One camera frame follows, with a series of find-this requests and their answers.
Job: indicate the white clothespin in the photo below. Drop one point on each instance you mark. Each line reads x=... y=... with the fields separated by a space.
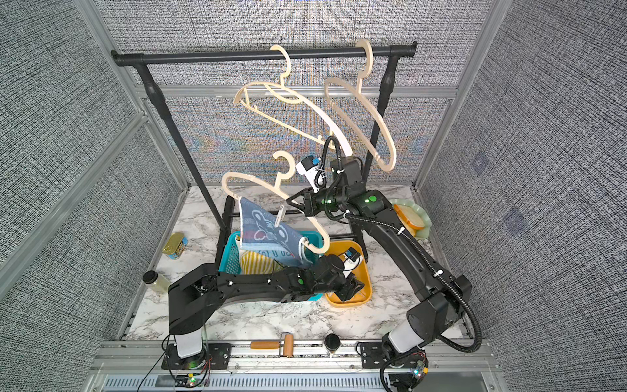
x=280 y=216

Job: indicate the dark blue hello towel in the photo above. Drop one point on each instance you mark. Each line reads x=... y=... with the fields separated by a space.
x=281 y=242

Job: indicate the green tin can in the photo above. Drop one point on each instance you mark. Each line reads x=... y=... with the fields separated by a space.
x=175 y=246

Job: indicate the wooden handle roller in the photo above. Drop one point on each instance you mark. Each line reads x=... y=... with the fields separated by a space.
x=284 y=345

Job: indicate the teal plastic basket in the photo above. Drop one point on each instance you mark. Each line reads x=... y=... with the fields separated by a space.
x=230 y=262

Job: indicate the black clothes rack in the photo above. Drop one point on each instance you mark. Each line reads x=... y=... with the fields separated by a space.
x=141 y=62

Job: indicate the small glass bottle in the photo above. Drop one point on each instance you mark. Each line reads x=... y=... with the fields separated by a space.
x=156 y=281

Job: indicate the orange crust bread slice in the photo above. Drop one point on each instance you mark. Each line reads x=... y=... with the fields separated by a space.
x=409 y=217

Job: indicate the pale green wavy plate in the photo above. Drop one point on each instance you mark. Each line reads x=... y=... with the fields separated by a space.
x=421 y=234

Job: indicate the small black lidded jar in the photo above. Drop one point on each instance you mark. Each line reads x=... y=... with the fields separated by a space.
x=331 y=343

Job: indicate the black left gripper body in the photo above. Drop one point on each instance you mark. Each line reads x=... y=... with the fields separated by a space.
x=347 y=288

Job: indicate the yellow striped towel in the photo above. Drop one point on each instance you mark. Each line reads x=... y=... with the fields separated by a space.
x=255 y=263

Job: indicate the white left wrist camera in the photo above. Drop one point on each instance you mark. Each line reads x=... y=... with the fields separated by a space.
x=351 y=259

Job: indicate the yellow plastic tray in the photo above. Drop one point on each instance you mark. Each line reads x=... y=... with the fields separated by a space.
x=361 y=273

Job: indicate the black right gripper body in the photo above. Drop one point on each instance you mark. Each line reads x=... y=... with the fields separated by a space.
x=317 y=203

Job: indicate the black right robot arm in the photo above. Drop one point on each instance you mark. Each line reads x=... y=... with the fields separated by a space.
x=443 y=298

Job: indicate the white right arm base mount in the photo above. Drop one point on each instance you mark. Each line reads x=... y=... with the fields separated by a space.
x=401 y=340

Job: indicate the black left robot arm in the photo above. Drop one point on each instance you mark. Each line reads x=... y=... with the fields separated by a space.
x=195 y=297

